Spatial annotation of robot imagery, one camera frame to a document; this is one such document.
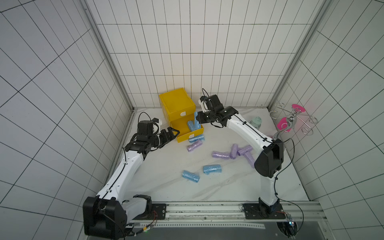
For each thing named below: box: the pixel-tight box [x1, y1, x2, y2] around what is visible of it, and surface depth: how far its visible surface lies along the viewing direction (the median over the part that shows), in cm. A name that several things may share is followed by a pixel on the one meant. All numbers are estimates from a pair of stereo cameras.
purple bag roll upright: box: [229, 143, 238, 160], surface depth 94 cm
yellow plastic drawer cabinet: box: [159, 88, 204, 143], surface depth 94 cm
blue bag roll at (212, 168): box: [203, 164, 222, 175], surface depth 86 cm
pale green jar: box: [249, 116, 263, 130], surface depth 102 cm
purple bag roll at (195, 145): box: [187, 139, 203, 152], surface depth 97 cm
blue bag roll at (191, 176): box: [182, 170, 200, 183], surface depth 84 cm
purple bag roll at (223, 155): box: [212, 151, 231, 160], surface depth 92 cm
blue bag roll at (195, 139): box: [189, 134, 205, 143], surface depth 100 cm
